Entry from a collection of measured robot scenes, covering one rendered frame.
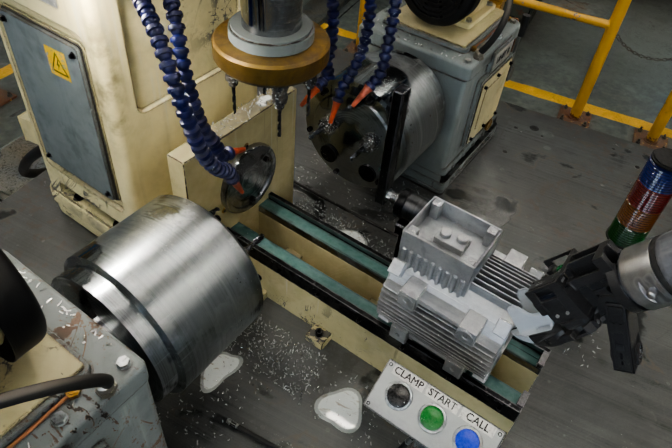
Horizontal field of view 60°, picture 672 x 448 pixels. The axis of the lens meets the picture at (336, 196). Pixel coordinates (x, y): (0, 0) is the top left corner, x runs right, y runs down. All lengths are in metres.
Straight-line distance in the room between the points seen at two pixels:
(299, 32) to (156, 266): 0.39
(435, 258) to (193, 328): 0.36
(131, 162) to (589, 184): 1.14
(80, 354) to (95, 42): 0.45
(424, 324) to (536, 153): 0.89
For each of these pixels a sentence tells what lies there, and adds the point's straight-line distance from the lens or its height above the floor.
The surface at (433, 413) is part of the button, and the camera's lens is 0.80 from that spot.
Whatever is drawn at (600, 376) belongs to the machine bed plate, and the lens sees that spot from 1.27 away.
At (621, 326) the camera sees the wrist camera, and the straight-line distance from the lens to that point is 0.79.
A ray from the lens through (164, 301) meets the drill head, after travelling 0.80.
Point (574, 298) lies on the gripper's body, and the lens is 0.76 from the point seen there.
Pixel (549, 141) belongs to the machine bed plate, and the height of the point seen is 0.80.
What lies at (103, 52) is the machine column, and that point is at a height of 1.31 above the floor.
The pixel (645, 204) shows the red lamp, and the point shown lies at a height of 1.14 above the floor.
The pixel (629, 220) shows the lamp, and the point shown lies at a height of 1.09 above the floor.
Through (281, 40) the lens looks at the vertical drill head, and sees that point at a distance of 0.87.
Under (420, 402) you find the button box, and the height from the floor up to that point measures 1.07.
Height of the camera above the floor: 1.77
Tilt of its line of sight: 43 degrees down
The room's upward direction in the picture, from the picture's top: 6 degrees clockwise
